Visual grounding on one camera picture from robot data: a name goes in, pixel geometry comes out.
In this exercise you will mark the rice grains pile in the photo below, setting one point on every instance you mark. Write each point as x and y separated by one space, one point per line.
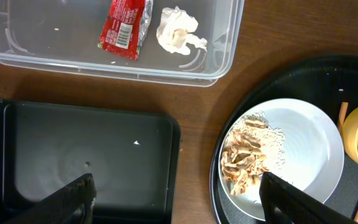
273 143

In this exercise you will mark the clear plastic bin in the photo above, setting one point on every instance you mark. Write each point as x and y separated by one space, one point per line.
63 35

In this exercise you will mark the grey plate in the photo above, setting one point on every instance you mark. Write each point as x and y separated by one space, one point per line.
311 155

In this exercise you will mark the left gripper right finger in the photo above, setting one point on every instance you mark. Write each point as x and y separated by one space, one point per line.
284 203

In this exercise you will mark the peanut shells pile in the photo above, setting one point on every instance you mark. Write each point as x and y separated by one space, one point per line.
242 159

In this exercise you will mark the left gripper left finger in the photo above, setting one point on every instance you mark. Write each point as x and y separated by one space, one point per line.
73 203

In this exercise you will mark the round black tray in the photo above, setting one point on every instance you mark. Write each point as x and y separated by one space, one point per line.
325 82

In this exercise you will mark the black rectangular tray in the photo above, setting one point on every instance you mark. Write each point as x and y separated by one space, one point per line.
132 156

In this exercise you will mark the white napkin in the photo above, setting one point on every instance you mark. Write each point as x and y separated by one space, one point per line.
176 31

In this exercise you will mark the red ketchup packet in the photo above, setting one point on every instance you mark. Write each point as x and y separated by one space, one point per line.
125 27

